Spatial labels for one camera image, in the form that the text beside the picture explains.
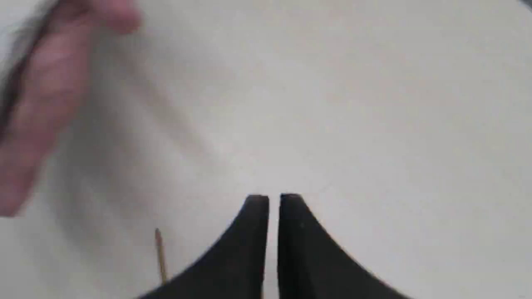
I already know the bare human hand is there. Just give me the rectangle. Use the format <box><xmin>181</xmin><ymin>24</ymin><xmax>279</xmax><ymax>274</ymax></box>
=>
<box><xmin>1</xmin><ymin>0</ymin><xmax>141</xmax><ymax>217</ymax></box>

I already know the black gold precision screwdriver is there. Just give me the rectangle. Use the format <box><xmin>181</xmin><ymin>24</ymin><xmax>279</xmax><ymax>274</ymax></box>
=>
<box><xmin>155</xmin><ymin>228</ymin><xmax>168</xmax><ymax>284</ymax></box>

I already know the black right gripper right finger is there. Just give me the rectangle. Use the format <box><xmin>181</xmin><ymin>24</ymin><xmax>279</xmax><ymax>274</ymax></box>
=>
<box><xmin>278</xmin><ymin>194</ymin><xmax>404</xmax><ymax>299</ymax></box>

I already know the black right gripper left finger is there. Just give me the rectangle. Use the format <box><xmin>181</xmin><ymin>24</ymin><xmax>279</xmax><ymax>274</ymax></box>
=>
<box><xmin>144</xmin><ymin>194</ymin><xmax>269</xmax><ymax>299</ymax></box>

